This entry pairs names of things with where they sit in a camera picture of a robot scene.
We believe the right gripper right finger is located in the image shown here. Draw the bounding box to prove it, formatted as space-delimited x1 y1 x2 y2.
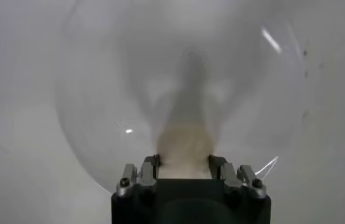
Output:
208 153 267 198

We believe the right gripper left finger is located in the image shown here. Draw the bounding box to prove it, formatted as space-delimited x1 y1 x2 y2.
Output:
116 153 161 198

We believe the white steamed baozi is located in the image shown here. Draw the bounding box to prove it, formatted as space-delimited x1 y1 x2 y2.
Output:
155 123 216 180

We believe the white round plate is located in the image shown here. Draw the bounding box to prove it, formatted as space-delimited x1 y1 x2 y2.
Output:
53 0 310 195

